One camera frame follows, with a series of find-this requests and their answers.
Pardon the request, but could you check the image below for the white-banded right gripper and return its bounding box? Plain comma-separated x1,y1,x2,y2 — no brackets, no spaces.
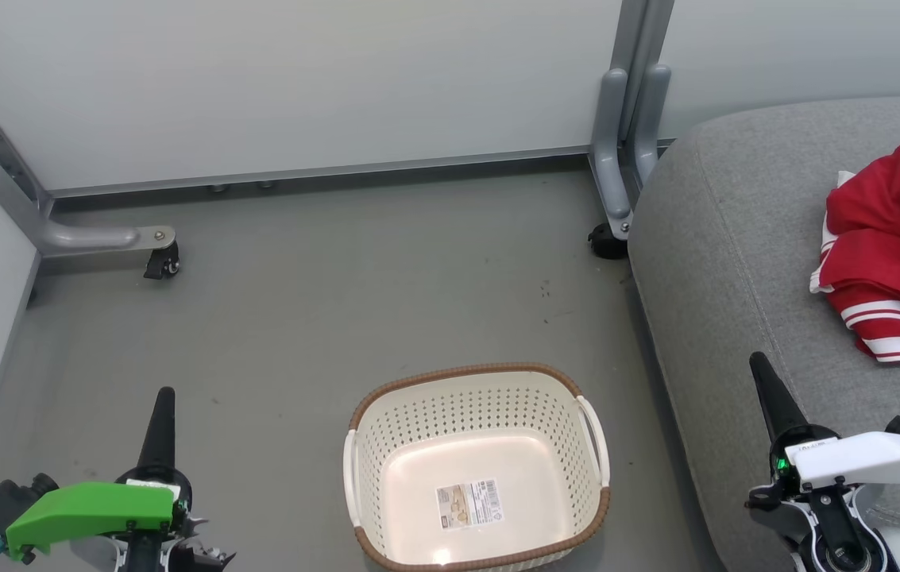
744,351,900,572

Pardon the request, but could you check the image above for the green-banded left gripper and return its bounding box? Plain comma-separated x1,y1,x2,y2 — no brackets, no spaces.
5,386,237,572

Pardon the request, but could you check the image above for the red jersey with white stripes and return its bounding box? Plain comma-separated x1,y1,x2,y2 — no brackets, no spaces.
809,138,900,372

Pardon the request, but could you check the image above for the grey fabric sofa seat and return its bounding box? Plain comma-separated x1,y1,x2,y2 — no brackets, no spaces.
628,93,900,572

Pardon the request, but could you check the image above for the cream perforated laundry basket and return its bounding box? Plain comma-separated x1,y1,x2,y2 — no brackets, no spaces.
342,362,612,572

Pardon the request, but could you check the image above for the black caster wheel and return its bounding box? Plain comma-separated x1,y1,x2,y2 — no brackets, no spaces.
142,240,181,281
586,222,630,261

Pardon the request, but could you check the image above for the grey metal partition foot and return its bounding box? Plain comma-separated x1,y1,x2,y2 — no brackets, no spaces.
0,51,177,260
588,0,675,242

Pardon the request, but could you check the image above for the paper label sticker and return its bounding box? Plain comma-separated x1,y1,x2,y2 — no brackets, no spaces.
435,477,505,531

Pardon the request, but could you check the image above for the grey partition bottom rail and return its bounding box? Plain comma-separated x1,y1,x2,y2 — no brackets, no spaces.
43,145,595,201

